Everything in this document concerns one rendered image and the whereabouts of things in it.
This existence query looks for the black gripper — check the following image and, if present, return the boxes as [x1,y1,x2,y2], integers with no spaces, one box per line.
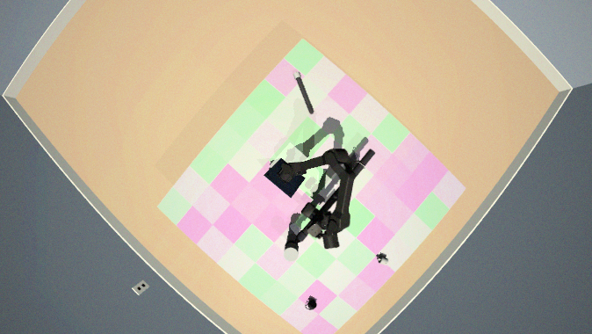
[301,202,323,225]

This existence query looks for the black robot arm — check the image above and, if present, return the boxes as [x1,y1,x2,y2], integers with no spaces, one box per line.
[277,149,356,249]

